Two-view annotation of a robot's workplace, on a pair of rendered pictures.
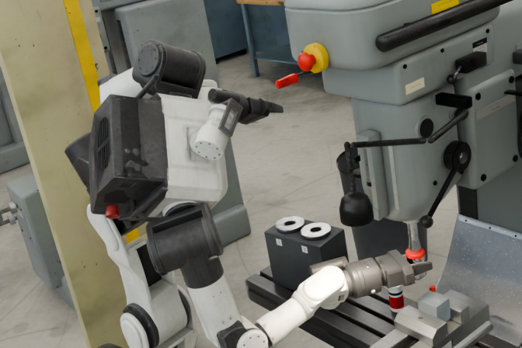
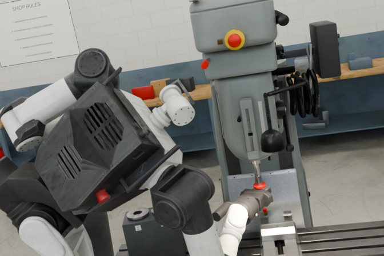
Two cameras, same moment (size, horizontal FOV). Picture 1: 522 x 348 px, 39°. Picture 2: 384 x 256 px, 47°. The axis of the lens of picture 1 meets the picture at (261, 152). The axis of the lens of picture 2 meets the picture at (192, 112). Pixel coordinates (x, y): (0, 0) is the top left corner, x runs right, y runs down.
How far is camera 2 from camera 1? 116 cm
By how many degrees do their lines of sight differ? 44
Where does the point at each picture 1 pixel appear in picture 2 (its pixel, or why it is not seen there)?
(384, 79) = (265, 54)
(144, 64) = (89, 68)
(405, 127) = (268, 89)
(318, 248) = not seen: hidden behind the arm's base
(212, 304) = (215, 241)
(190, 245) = (200, 192)
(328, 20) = (246, 10)
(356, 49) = (267, 26)
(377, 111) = (248, 83)
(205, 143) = (185, 108)
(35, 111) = not seen: outside the picture
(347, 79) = (231, 63)
